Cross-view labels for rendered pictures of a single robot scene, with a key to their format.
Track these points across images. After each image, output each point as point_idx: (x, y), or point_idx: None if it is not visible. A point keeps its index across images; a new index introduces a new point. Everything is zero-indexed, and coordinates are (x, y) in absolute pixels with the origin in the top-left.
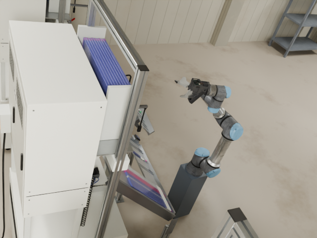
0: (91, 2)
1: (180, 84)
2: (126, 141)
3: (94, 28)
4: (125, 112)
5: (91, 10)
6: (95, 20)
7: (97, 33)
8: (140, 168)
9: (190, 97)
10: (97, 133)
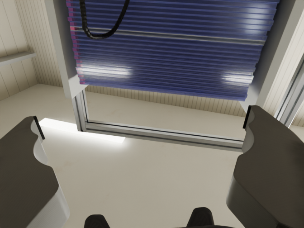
0: (88, 117)
1: (38, 147)
2: None
3: (81, 88)
4: (285, 92)
5: (86, 109)
6: (81, 99)
7: (77, 83)
8: None
9: None
10: None
